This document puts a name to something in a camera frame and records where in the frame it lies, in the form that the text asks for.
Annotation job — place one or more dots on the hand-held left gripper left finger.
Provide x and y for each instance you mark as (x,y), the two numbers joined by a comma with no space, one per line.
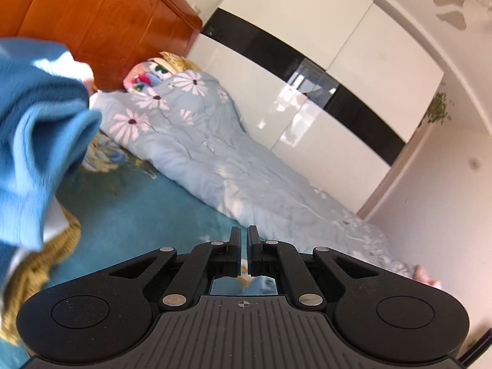
(234,254)

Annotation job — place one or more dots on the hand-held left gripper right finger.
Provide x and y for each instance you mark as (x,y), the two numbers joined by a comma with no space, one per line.
(254,254)

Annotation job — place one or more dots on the light blue sweatshirt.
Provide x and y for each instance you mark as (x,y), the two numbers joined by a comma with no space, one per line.
(34,80)

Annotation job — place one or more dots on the teal floral bed sheet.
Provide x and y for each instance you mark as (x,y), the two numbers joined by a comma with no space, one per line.
(146,207)

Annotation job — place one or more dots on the light blue floral quilt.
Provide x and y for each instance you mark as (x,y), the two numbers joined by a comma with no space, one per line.
(215,153)

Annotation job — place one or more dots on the pink cloth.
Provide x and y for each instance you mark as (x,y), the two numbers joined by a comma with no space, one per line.
(424,276)

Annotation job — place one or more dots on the white wardrobe with black stripe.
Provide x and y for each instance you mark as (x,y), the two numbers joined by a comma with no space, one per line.
(307,69)

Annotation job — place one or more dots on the colourful printed pillow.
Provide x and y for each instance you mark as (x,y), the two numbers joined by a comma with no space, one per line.
(144,78)

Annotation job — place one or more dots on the yellow pillow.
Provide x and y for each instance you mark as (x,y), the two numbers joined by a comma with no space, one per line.
(175,61)

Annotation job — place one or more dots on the medium blue sweatshirt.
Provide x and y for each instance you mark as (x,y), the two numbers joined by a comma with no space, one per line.
(34,161)

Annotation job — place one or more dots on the green hanging plant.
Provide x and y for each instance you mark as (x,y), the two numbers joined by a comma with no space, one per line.
(438,109)

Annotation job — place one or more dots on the wooden headboard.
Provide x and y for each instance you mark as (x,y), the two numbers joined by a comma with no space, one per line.
(107,15)

